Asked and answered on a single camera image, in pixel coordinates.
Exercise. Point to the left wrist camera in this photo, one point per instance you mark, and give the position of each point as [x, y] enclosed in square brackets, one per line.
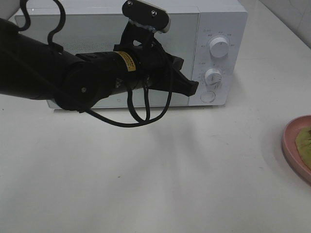
[144, 20]

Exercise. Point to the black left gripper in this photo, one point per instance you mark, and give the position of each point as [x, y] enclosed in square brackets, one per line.
[163, 70]

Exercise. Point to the white microwave oven body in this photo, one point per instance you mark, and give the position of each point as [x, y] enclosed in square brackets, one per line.
[225, 18]

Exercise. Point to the round white door button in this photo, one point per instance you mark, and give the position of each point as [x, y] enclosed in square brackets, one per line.
[208, 97]

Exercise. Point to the sandwich with green lettuce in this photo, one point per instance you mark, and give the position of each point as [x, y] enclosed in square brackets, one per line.
[303, 144]

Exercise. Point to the white microwave knob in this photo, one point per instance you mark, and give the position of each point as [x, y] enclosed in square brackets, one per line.
[213, 76]
[219, 47]

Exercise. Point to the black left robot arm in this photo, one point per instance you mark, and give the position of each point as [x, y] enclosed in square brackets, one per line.
[37, 71]

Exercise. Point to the pink plate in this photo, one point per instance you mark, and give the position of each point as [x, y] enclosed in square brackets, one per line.
[289, 147]

